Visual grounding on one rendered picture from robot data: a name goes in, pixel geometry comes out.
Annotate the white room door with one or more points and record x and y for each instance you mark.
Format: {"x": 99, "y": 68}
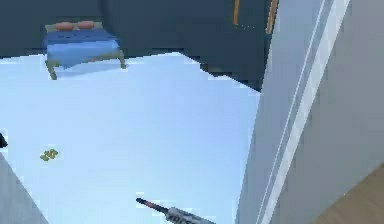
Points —
{"x": 283, "y": 133}

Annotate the orange pillow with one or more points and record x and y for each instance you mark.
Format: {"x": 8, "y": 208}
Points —
{"x": 85, "y": 24}
{"x": 64, "y": 26}

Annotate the small yellow-green object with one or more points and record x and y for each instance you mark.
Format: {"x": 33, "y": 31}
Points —
{"x": 49, "y": 155}

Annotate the small black object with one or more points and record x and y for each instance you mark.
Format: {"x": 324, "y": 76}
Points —
{"x": 2, "y": 141}

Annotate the orange framed wall picture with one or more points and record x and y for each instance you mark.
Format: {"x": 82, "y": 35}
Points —
{"x": 255, "y": 15}

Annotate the blue bed with wooden frame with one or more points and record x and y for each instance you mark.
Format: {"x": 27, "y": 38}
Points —
{"x": 80, "y": 46}

